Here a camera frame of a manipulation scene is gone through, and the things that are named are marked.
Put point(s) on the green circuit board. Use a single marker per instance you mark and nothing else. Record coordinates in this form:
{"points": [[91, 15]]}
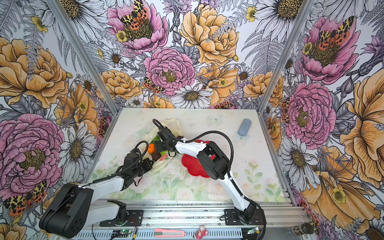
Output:
{"points": [[121, 233], [252, 231]]}

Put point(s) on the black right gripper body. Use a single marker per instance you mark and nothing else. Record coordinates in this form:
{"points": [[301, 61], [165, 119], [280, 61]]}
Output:
{"points": [[162, 145]]}

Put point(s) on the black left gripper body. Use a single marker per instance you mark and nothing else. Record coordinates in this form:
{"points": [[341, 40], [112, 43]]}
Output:
{"points": [[142, 168]]}

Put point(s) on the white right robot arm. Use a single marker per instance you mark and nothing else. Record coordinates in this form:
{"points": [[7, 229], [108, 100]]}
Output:
{"points": [[216, 165]]}

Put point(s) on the aluminium rail frame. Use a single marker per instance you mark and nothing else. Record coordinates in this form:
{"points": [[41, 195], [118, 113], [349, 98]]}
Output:
{"points": [[280, 218]]}

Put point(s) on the dark cylindrical can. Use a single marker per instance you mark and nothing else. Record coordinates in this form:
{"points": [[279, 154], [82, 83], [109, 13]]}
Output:
{"points": [[303, 229]]}

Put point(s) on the orange fake tangerine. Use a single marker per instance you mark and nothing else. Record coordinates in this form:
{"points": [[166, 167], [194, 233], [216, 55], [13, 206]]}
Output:
{"points": [[151, 149]]}

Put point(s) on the green circuit board right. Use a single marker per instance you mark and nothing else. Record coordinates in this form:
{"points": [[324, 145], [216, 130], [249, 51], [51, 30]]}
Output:
{"points": [[252, 231]]}

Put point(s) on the yellowish plastic bag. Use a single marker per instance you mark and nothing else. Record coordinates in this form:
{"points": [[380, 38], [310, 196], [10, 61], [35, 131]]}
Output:
{"points": [[150, 134]]}

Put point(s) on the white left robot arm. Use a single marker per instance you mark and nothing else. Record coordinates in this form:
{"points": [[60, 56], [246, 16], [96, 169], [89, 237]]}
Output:
{"points": [[77, 206]]}

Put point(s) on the dark purple fake plum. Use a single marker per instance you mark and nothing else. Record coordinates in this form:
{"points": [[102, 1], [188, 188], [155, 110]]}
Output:
{"points": [[156, 156]]}

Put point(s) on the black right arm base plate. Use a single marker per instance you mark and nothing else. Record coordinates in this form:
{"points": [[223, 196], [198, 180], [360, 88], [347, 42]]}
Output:
{"points": [[234, 216]]}

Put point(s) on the green fake grapes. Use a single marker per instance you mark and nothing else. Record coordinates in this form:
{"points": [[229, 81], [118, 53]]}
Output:
{"points": [[157, 138]]}

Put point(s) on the grey fabric glasses case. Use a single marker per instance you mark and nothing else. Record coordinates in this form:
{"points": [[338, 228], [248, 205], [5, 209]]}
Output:
{"points": [[244, 127]]}

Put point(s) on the pink utility knife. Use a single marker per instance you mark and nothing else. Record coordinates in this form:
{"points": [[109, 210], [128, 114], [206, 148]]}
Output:
{"points": [[168, 233]]}

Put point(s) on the small pink figurine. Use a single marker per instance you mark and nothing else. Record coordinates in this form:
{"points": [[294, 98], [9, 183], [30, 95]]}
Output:
{"points": [[201, 233]]}

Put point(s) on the red flower-shaped plate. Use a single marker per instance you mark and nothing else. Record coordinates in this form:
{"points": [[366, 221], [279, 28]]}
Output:
{"points": [[193, 166]]}

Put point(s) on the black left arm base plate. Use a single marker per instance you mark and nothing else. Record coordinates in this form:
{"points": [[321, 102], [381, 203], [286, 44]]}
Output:
{"points": [[132, 217]]}

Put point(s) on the green circuit board left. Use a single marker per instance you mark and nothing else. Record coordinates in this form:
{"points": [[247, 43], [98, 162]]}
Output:
{"points": [[121, 233]]}

